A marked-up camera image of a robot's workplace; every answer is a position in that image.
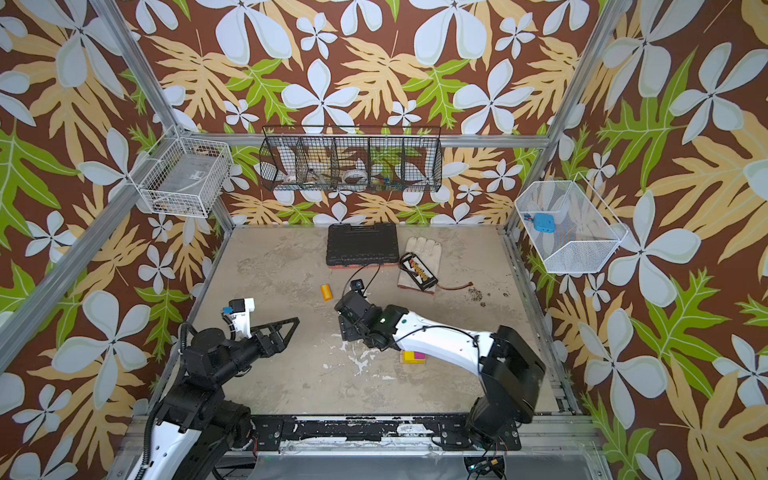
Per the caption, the blue object in basket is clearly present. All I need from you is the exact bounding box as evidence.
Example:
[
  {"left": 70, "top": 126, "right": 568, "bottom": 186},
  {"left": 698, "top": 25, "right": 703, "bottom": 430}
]
[{"left": 531, "top": 213, "right": 557, "bottom": 234}]

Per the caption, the black battery holder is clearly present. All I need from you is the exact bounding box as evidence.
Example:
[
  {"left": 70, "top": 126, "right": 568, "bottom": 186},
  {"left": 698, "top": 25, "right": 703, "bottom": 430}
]
[{"left": 399, "top": 252, "right": 439, "bottom": 291}]

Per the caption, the white wire basket left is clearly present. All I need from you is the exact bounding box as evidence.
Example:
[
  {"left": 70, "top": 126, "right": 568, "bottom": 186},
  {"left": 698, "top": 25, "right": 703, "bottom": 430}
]
[{"left": 130, "top": 127, "right": 233, "bottom": 218}]

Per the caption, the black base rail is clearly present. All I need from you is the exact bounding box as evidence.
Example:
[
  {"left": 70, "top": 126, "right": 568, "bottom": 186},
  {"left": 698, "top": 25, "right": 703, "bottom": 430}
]
[{"left": 251, "top": 413, "right": 522, "bottom": 452}]

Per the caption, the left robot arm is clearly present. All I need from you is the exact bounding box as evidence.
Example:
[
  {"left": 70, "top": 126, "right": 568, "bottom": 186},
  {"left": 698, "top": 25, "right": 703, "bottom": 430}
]
[{"left": 128, "top": 317, "right": 300, "bottom": 479}]

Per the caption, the white wire basket right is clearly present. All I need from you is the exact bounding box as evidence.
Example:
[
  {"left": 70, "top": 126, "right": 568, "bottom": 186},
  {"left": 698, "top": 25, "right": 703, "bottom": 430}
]
[{"left": 515, "top": 174, "right": 629, "bottom": 276}]

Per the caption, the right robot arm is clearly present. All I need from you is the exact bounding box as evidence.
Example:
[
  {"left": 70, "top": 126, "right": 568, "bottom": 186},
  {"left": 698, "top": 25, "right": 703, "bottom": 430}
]
[{"left": 335, "top": 291, "right": 546, "bottom": 450}]

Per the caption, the black tool case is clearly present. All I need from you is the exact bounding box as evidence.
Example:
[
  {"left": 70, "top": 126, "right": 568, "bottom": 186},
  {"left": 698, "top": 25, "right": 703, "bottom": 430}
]
[{"left": 326, "top": 223, "right": 400, "bottom": 267}]

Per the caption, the beige work glove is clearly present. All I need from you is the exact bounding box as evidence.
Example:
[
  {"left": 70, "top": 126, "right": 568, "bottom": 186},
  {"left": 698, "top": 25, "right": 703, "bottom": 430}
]
[{"left": 397, "top": 236, "right": 442, "bottom": 294}]

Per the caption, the yellow rectangular block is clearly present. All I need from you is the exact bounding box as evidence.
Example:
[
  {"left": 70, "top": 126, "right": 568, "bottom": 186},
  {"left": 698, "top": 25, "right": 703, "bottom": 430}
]
[{"left": 401, "top": 351, "right": 426, "bottom": 365}]

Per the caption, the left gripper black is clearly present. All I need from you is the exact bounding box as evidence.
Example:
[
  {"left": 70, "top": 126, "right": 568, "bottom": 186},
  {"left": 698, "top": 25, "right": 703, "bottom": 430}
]
[{"left": 212, "top": 316, "right": 299, "bottom": 389}]

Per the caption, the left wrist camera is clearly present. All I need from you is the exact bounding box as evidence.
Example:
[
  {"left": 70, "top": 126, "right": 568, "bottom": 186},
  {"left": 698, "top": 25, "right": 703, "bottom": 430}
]
[{"left": 221, "top": 297, "right": 255, "bottom": 340}]

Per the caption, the black wire basket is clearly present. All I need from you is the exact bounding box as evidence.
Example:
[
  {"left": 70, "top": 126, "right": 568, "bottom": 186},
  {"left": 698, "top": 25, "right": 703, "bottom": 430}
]
[{"left": 256, "top": 125, "right": 444, "bottom": 193}]

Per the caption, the orange cylinder block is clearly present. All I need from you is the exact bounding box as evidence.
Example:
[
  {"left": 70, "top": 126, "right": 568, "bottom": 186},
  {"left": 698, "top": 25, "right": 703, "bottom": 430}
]
[{"left": 321, "top": 284, "right": 333, "bottom": 301}]

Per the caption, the white wire basket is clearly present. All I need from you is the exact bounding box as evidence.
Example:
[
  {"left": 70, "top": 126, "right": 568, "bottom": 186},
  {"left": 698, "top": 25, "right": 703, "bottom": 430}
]
[
  {"left": 515, "top": 174, "right": 629, "bottom": 276},
  {"left": 130, "top": 127, "right": 233, "bottom": 218}
]

